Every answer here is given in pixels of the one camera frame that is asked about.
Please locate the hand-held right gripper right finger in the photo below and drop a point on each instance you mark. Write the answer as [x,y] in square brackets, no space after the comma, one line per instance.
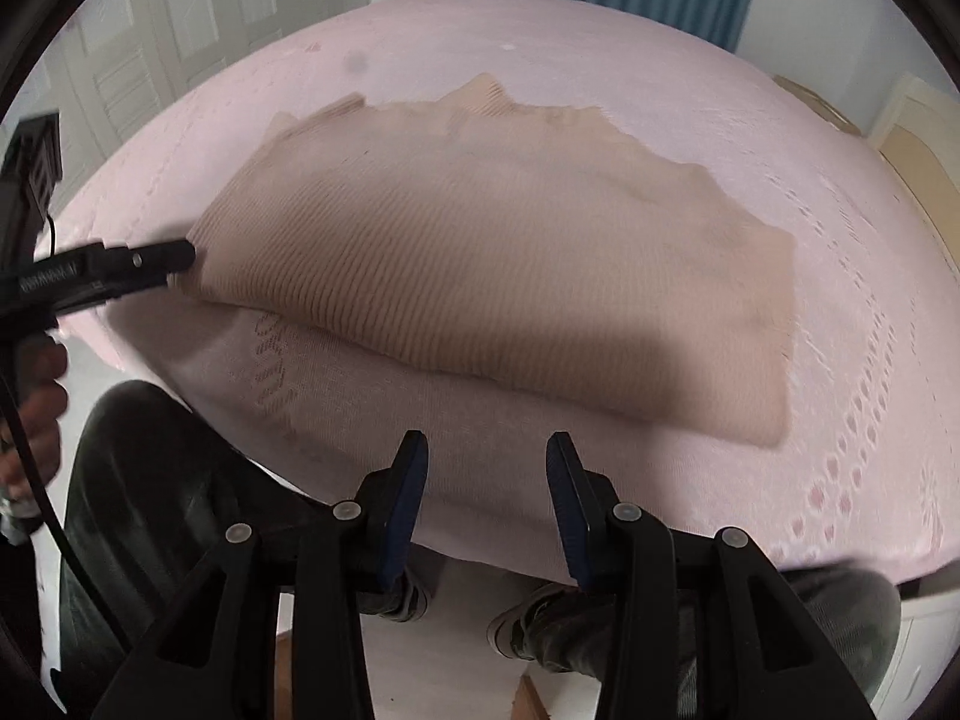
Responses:
[574,525]

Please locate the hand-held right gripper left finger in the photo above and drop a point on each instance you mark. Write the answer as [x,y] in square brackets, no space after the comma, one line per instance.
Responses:
[401,517]

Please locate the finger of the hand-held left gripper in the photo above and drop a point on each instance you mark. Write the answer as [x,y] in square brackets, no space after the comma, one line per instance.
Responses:
[112,266]

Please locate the beige knit sweater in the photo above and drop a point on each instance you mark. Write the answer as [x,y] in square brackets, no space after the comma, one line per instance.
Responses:
[487,262]

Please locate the person's left hand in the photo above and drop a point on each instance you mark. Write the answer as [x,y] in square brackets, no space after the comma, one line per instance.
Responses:
[41,405]

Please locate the grey shoe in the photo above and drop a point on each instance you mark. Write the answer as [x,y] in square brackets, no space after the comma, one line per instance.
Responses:
[397,600]
[517,626]

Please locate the person's dark trousers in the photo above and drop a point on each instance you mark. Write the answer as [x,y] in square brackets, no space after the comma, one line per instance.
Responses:
[150,465]

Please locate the white bedside cabinet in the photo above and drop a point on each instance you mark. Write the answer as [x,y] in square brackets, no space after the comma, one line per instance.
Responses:
[930,637]

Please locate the pink patterned bedspread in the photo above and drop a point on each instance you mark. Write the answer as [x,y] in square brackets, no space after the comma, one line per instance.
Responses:
[750,127]

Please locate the cream wooden headboard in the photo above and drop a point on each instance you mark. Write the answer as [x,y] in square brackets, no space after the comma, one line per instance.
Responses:
[922,150]

